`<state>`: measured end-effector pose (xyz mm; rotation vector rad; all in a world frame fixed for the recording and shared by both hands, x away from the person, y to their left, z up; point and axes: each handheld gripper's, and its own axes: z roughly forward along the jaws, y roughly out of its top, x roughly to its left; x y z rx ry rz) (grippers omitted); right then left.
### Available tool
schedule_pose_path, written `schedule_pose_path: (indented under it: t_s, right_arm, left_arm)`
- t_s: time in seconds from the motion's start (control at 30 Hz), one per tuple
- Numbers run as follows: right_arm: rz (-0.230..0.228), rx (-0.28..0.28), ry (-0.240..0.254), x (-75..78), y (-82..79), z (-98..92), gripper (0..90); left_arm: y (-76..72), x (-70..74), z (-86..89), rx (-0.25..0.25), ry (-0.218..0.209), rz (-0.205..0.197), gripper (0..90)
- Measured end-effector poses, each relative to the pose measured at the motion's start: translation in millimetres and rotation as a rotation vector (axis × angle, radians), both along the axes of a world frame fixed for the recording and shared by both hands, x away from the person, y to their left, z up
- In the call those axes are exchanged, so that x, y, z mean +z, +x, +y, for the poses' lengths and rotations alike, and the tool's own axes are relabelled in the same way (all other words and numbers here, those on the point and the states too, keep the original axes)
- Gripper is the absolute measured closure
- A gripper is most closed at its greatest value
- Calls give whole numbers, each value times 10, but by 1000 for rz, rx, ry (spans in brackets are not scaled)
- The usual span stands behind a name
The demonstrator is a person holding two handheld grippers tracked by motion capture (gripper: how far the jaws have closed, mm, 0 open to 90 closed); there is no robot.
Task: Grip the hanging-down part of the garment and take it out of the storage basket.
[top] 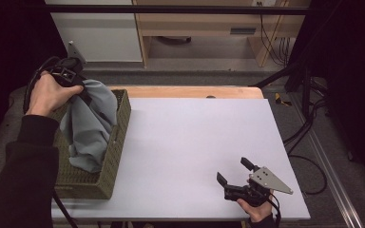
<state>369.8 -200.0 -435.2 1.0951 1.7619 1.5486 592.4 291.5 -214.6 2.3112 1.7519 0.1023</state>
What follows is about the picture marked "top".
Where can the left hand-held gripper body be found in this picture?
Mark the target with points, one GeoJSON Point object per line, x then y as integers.
{"type": "Point", "coordinates": [66, 74]}

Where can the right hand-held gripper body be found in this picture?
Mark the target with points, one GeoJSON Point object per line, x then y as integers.
{"type": "Point", "coordinates": [259, 183]}

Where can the grey cloth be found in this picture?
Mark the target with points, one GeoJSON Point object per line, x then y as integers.
{"type": "Point", "coordinates": [90, 129]}

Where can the green woven basket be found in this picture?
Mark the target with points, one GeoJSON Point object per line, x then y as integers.
{"type": "Point", "coordinates": [107, 171]}

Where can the person's left hand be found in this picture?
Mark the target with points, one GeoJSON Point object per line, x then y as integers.
{"type": "Point", "coordinates": [49, 95]}

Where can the person's right hand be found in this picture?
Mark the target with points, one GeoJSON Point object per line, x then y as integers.
{"type": "Point", "coordinates": [261, 212]}

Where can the white cabinet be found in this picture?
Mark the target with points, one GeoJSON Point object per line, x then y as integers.
{"type": "Point", "coordinates": [98, 34]}

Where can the yellow and black clip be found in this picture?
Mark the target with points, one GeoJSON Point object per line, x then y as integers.
{"type": "Point", "coordinates": [280, 100]}

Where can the wooden board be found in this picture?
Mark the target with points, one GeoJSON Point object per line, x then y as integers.
{"type": "Point", "coordinates": [187, 91]}

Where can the black stand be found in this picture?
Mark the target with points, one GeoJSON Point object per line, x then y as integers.
{"type": "Point", "coordinates": [293, 74]}

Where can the black horizontal bar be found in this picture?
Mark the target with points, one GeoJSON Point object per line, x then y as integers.
{"type": "Point", "coordinates": [171, 9]}

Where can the wooden desk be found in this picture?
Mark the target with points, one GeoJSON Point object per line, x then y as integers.
{"type": "Point", "coordinates": [199, 23]}

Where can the metal floor rail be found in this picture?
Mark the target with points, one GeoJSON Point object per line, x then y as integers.
{"type": "Point", "coordinates": [332, 172]}

